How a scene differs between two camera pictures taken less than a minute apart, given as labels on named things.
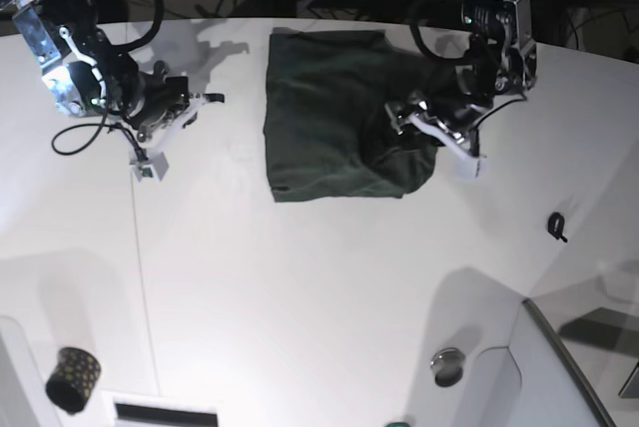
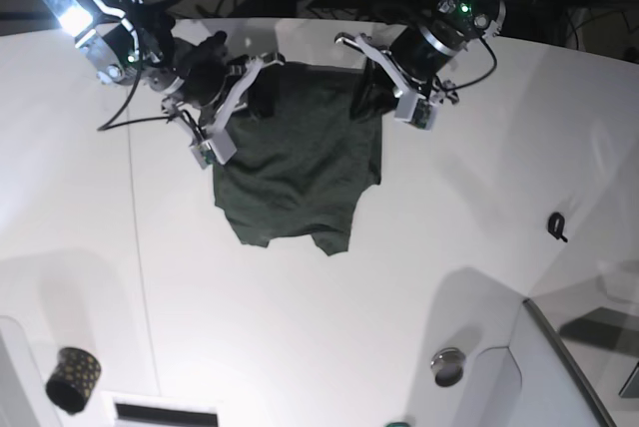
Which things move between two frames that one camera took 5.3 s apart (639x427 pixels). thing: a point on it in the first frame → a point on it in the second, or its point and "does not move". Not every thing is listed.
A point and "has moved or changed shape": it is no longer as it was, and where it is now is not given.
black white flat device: (143, 409) does not move
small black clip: (556, 224) does not move
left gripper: (154, 104) → (202, 77)
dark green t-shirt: (328, 130) has moved or changed shape
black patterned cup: (72, 379) does not move
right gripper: (449, 116) → (412, 63)
